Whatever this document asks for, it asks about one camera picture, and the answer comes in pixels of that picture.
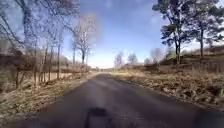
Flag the group of distant bare trees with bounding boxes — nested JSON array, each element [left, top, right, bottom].
[[113, 47, 165, 70]]

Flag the grey asphalt road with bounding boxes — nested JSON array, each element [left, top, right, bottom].
[[13, 73, 224, 128]]

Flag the row of bare trees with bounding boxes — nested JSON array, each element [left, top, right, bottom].
[[0, 0, 98, 90]]

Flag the dry grass verge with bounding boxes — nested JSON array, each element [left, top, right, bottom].
[[0, 71, 98, 128], [109, 61, 224, 112]]

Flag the pine tree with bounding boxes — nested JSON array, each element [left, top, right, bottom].
[[152, 0, 198, 66], [188, 0, 224, 62]]

